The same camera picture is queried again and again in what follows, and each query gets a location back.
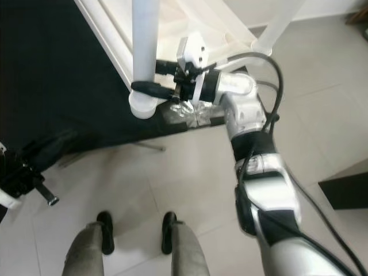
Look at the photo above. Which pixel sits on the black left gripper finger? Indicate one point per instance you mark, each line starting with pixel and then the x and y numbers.
pixel 58 155
pixel 52 144

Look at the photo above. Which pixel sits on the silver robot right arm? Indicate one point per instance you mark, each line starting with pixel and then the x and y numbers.
pixel 247 115

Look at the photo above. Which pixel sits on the white plastic children table top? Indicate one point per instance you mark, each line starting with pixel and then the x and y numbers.
pixel 115 29

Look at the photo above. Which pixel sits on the clear tape cross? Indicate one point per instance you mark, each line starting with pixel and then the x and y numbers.
pixel 192 115

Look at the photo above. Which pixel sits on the black table cloth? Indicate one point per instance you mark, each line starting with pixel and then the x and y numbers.
pixel 57 57

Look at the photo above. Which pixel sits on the black rectangular box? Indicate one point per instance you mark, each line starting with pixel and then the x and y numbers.
pixel 348 187

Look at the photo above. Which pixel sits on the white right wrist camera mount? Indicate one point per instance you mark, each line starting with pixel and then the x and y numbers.
pixel 192 52

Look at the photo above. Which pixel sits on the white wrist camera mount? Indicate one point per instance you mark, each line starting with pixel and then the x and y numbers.
pixel 192 52
pixel 10 200

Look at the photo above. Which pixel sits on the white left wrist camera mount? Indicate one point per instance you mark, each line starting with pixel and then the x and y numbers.
pixel 10 200

